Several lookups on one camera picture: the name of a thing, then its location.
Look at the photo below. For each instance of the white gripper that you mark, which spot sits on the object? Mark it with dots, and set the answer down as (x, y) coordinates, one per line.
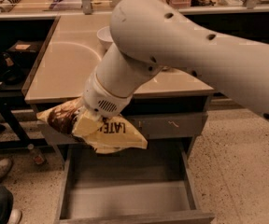
(101, 97)

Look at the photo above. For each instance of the brown yellow chip bag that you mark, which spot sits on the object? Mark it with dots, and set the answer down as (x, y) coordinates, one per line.
(115, 135)

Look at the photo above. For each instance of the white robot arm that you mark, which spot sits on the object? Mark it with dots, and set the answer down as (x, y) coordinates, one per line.
(148, 35)

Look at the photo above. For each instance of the closed top drawer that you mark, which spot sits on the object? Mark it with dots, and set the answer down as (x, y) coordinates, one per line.
(164, 127)

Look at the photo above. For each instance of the open middle drawer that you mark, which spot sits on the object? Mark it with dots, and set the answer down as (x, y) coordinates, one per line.
(134, 186)

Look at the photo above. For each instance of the grey drawer cabinet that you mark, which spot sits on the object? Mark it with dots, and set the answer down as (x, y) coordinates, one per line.
(70, 54)

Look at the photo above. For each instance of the black bag under desk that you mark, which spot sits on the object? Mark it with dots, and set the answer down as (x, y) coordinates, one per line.
(18, 58)

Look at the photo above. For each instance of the plastic bottle on floor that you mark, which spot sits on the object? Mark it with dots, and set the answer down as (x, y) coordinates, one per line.
(36, 154)

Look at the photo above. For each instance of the white bowl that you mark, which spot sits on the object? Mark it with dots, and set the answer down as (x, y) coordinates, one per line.
(104, 37)

